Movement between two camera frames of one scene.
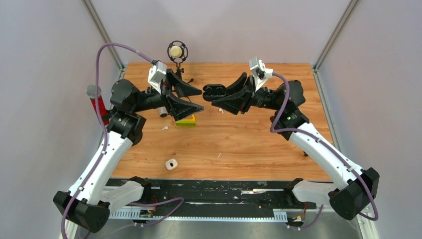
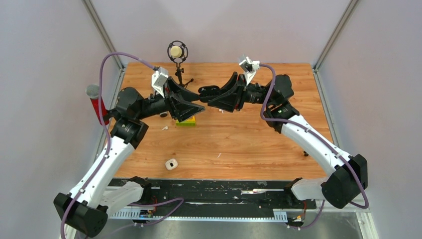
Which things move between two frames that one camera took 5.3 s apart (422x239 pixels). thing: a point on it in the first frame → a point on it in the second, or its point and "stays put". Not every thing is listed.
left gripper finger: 180,109 stays put
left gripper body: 163,98 stays put
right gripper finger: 238,84 → 232,81
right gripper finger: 237,103 stays put
